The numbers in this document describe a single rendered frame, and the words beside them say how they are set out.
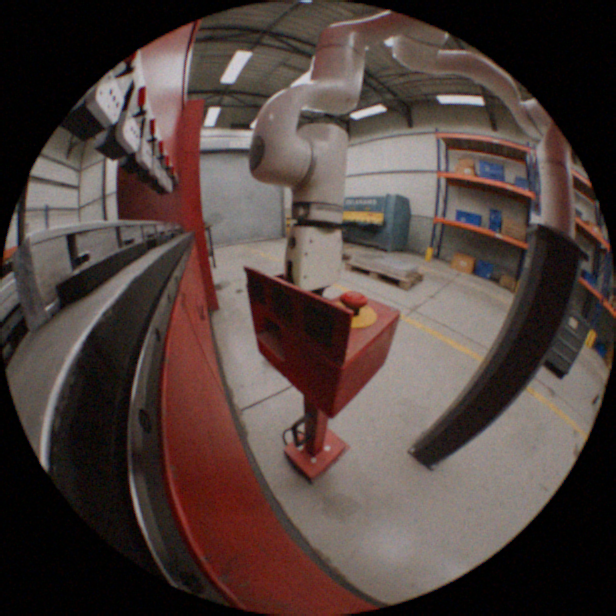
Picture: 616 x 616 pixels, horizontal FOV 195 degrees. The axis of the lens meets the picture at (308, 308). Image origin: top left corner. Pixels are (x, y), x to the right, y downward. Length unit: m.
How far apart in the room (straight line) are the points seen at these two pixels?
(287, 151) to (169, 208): 1.74
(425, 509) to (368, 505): 0.27
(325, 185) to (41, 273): 0.37
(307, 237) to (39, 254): 0.35
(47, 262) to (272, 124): 0.30
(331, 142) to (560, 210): 0.53
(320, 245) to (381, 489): 0.94
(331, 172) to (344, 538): 1.07
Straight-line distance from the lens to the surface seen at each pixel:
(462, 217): 5.57
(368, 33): 0.50
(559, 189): 0.61
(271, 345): 0.32
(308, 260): 0.26
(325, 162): 0.28
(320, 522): 0.91
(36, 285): 0.26
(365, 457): 0.97
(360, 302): 0.24
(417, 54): 0.56
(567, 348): 2.72
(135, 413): 0.16
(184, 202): 1.92
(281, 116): 0.25
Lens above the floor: 0.91
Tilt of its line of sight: 29 degrees down
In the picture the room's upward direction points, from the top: straight up
